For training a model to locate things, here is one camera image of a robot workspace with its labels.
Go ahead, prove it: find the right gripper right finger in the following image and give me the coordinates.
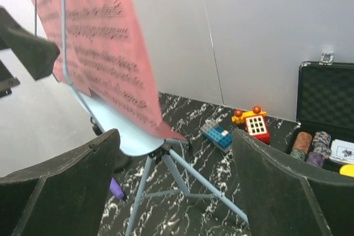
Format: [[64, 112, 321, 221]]
[[232, 129, 353, 235]]

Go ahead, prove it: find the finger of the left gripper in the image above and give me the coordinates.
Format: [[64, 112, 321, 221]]
[[1, 7, 60, 81]]

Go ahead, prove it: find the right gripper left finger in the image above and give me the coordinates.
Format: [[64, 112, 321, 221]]
[[1, 129, 120, 235]]

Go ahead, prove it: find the purple toy microphone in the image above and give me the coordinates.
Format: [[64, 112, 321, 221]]
[[110, 177, 127, 201]]

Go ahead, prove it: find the pink sheet music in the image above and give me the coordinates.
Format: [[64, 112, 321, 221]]
[[32, 0, 181, 139]]

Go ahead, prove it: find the black microphone stand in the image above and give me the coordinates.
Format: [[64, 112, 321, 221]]
[[90, 117, 133, 173]]

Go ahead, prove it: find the light blue music stand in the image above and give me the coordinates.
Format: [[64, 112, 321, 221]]
[[59, 0, 249, 236]]

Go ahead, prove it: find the yellow round chip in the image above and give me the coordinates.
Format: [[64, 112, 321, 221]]
[[339, 164, 354, 177]]

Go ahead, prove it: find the red toy brick block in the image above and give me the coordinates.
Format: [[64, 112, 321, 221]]
[[245, 115, 270, 144]]

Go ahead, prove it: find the white card deck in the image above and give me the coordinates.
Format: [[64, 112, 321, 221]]
[[329, 139, 354, 165]]

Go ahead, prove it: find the blue toy brick block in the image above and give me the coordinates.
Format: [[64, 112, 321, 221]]
[[200, 119, 232, 153]]

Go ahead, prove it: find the orange yellow toy piece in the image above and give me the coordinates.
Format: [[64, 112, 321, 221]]
[[231, 106, 267, 124]]

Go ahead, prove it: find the black poker chip case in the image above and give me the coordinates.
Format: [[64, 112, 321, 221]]
[[284, 61, 353, 154]]

